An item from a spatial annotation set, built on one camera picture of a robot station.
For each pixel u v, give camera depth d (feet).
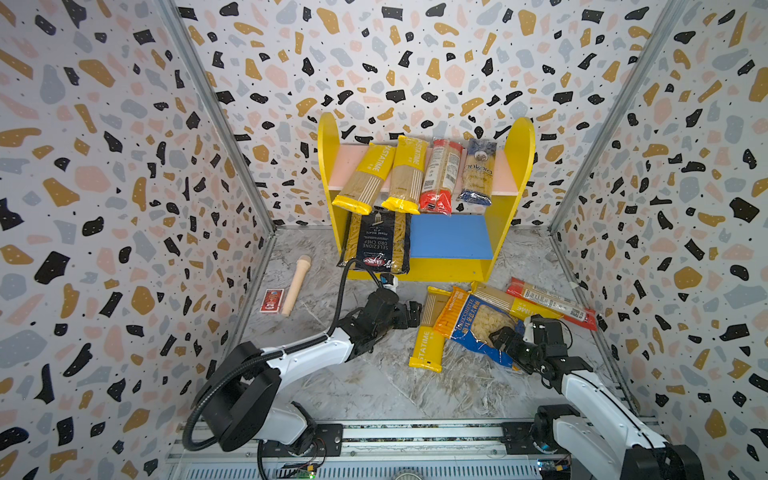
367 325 2.13
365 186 2.35
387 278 2.50
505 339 2.62
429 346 2.92
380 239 3.03
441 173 2.42
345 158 2.74
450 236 3.27
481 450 2.40
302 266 3.48
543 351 2.21
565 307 3.12
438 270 3.11
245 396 1.38
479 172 2.50
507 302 3.20
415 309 2.55
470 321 2.95
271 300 3.21
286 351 1.54
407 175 2.45
